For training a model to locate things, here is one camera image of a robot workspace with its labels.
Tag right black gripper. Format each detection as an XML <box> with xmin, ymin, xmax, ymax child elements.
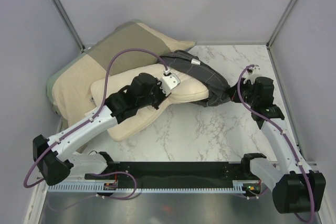
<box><xmin>226</xmin><ymin>77</ymin><xmax>258</xmax><ymax>106</ymax></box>

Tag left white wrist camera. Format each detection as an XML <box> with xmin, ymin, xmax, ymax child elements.
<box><xmin>160</xmin><ymin>73</ymin><xmax>181</xmax><ymax>96</ymax></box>

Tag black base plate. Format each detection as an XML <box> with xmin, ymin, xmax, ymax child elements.
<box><xmin>83</xmin><ymin>161</ymin><xmax>271</xmax><ymax>190</ymax></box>

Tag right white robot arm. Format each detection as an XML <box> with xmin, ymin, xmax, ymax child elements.
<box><xmin>227</xmin><ymin>77</ymin><xmax>326</xmax><ymax>214</ymax></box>

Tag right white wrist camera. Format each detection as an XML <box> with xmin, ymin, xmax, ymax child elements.
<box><xmin>243</xmin><ymin>65</ymin><xmax>262</xmax><ymax>84</ymax></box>

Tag cream pillow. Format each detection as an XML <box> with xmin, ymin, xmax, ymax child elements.
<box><xmin>86</xmin><ymin>62</ymin><xmax>209</xmax><ymax>142</ymax></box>

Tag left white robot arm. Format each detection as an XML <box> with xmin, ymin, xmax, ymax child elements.
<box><xmin>33</xmin><ymin>73</ymin><xmax>175</xmax><ymax>186</ymax></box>

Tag dark grey plaid pillowcase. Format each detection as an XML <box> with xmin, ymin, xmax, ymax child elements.
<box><xmin>161</xmin><ymin>50</ymin><xmax>230</xmax><ymax>107</ymax></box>

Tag right aluminium frame post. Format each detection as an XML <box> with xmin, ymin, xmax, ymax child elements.
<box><xmin>266</xmin><ymin>0</ymin><xmax>298</xmax><ymax>50</ymax></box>

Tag light blue slotted cable duct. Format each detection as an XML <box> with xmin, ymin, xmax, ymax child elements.
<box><xmin>48</xmin><ymin>182</ymin><xmax>245</xmax><ymax>194</ymax></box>

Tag green beige patchwork pillow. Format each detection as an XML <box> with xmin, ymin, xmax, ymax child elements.
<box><xmin>47</xmin><ymin>20</ymin><xmax>196</xmax><ymax>125</ymax></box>

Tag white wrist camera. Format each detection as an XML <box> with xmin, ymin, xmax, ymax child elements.
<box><xmin>243</xmin><ymin>65</ymin><xmax>262</xmax><ymax>84</ymax></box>
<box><xmin>160</xmin><ymin>73</ymin><xmax>181</xmax><ymax>96</ymax></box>

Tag left aluminium frame post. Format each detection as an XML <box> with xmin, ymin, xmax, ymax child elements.
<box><xmin>51</xmin><ymin>0</ymin><xmax>86</xmax><ymax>52</ymax></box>

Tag aluminium frame post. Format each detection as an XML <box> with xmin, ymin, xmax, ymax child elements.
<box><xmin>266</xmin><ymin>0</ymin><xmax>298</xmax><ymax>50</ymax></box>
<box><xmin>51</xmin><ymin>0</ymin><xmax>86</xmax><ymax>52</ymax></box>

